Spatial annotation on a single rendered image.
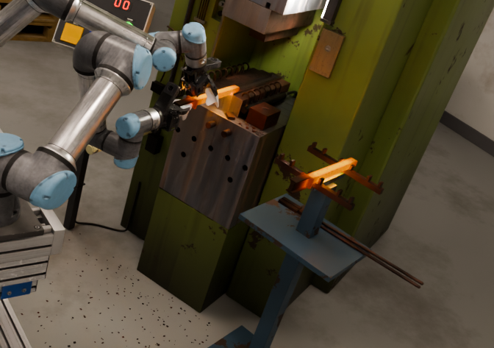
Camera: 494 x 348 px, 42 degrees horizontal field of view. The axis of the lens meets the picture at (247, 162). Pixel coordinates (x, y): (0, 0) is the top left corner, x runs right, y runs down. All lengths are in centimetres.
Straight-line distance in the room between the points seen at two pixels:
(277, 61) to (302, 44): 15
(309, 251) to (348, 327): 107
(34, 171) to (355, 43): 130
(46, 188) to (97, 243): 155
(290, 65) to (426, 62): 60
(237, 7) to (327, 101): 50
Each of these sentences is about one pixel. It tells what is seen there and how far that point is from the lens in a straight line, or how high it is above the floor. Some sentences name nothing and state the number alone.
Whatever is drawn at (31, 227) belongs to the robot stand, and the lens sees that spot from 187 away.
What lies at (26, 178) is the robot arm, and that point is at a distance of 171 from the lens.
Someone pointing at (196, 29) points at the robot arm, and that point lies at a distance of 217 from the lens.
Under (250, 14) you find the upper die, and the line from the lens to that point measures 249.
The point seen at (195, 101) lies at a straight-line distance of 236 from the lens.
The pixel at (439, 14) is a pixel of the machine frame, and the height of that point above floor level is 149.
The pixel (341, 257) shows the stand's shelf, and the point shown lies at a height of 75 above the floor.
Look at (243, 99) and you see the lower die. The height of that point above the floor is 99.
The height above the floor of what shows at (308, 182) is 101.
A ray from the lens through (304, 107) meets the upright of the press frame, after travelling 259.
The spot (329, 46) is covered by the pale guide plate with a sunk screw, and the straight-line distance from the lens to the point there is 249.
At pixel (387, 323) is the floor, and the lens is 340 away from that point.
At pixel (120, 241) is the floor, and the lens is 326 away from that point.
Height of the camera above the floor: 193
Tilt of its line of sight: 27 degrees down
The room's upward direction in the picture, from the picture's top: 19 degrees clockwise
